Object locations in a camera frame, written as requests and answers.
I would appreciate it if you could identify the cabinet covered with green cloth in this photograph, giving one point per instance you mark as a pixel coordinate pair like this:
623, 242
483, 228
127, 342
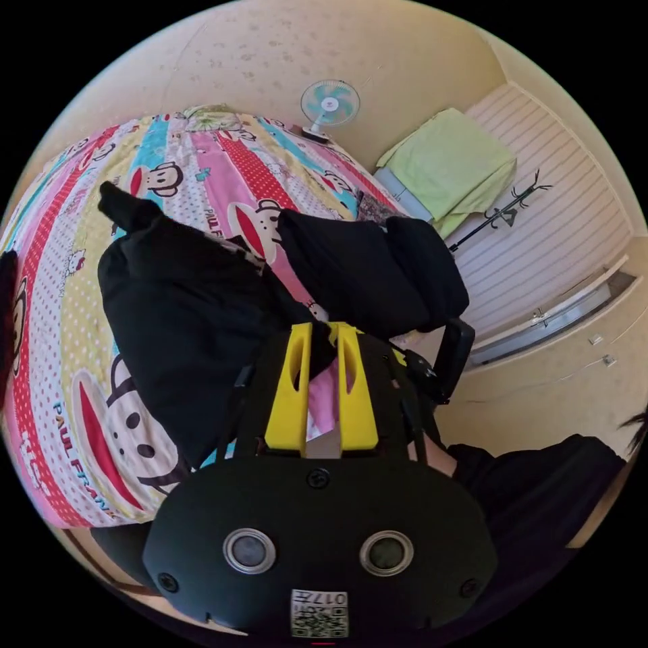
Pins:
450, 162

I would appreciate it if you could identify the bed with cartoon printed sheet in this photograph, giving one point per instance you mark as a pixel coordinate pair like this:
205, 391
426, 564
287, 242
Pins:
202, 167

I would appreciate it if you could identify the white fan with teal blades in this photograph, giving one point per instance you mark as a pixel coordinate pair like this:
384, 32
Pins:
330, 104

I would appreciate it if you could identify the dark patterned cloth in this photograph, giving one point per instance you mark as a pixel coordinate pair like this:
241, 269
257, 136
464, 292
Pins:
378, 207

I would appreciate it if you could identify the person's right forearm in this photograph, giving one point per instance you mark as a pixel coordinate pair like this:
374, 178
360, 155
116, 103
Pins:
486, 468

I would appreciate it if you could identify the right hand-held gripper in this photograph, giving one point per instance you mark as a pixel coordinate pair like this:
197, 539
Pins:
417, 372

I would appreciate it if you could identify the person's right hand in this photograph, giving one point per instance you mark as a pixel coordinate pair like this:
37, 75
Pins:
439, 455

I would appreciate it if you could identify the black coat rack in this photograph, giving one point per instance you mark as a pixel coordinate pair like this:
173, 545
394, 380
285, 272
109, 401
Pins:
498, 215

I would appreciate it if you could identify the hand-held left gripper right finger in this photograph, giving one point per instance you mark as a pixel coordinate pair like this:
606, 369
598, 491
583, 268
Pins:
358, 415

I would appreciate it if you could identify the floral pillow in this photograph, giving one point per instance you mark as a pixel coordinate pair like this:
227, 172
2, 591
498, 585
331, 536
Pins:
212, 117

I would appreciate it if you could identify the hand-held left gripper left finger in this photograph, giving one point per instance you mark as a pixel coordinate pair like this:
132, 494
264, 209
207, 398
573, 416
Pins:
283, 415

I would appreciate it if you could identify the black turtleneck long sleeve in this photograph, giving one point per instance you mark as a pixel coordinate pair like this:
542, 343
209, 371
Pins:
177, 314

